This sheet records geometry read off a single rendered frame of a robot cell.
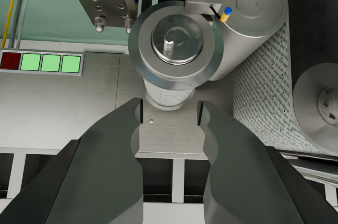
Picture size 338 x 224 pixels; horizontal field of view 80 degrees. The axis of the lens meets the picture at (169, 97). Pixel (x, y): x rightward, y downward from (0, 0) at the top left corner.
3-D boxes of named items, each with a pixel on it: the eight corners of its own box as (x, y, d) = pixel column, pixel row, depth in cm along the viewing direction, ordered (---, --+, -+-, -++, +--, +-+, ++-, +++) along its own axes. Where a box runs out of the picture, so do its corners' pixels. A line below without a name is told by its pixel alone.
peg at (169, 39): (167, 31, 26) (176, 36, 26) (166, 40, 29) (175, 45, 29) (161, 39, 26) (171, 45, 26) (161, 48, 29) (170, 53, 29)
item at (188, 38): (214, 34, 30) (181, 72, 28) (210, 40, 31) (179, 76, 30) (174, 4, 30) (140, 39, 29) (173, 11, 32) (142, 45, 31)
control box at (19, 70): (83, 53, 63) (81, 75, 62) (84, 54, 64) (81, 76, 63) (0, 49, 62) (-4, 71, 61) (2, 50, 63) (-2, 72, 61)
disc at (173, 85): (223, 2, 33) (225, 92, 30) (222, 4, 33) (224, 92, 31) (130, -3, 32) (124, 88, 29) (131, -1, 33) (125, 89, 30)
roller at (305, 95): (374, 65, 33) (388, 154, 30) (281, 95, 57) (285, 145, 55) (289, 60, 32) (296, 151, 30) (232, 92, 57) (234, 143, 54)
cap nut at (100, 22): (104, 17, 64) (103, 30, 63) (107, 23, 68) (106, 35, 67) (93, 16, 64) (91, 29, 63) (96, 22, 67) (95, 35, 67)
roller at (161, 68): (214, 7, 31) (216, 79, 29) (189, 64, 57) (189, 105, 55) (140, 3, 31) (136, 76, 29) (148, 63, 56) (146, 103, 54)
